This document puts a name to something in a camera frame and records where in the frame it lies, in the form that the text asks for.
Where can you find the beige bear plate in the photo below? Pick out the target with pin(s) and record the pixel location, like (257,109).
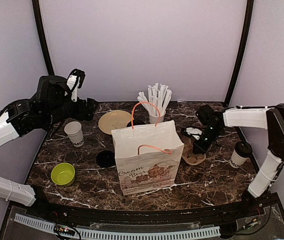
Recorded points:
(114,120)

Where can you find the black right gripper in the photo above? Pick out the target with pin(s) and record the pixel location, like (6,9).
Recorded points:
(203,148)

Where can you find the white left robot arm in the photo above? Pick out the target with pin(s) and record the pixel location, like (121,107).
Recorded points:
(23,116)

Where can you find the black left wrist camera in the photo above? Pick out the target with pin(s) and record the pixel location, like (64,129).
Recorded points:
(51,89)

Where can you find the cream bear paper bag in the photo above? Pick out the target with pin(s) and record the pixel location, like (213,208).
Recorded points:
(147,156)

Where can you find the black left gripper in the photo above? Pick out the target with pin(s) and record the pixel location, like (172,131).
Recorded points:
(89,110)

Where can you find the black left frame post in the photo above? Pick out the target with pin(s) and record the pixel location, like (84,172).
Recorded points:
(42,36)

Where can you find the black corner frame post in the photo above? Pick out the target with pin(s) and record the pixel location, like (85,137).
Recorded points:
(241,51)

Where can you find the green plastic bowl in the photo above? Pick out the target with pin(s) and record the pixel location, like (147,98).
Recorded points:
(63,174)

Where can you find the white paper straw cup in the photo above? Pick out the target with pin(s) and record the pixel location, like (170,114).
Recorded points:
(153,119)

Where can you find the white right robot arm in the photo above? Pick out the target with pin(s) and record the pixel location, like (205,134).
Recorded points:
(269,119)

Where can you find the white perforated cable rail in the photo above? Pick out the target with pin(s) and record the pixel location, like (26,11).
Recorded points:
(103,231)

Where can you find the black coffee cup lid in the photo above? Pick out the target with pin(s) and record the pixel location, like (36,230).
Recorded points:
(136,122)

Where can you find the white paper cups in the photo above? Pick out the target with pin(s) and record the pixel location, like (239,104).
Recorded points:
(74,132)

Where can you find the brown pulp cup carrier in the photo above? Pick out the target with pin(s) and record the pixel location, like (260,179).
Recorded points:
(188,135)

